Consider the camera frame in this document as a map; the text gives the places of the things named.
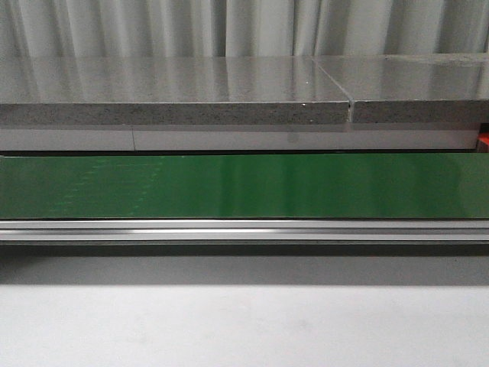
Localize grey pleated curtain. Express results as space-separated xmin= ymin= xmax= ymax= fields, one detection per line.
xmin=1 ymin=1 xmax=488 ymax=57

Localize grey speckled countertop slab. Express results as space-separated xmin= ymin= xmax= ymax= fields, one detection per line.
xmin=1 ymin=57 xmax=349 ymax=126
xmin=313 ymin=54 xmax=488 ymax=128

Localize aluminium conveyor frame rail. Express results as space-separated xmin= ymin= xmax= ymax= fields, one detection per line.
xmin=1 ymin=219 xmax=488 ymax=242

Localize red plastic tray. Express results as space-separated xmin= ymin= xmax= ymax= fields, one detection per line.
xmin=476 ymin=132 xmax=489 ymax=153

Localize green conveyor belt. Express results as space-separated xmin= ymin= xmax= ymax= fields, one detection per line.
xmin=1 ymin=153 xmax=488 ymax=219

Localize grey speckled right countertop slab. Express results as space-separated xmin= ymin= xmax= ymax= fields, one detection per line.
xmin=313 ymin=54 xmax=488 ymax=128

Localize white cabinet front panel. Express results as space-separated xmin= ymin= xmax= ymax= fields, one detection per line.
xmin=1 ymin=123 xmax=480 ymax=151

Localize grey speckled left countertop slab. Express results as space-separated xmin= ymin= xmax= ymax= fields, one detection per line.
xmin=1 ymin=57 xmax=349 ymax=126

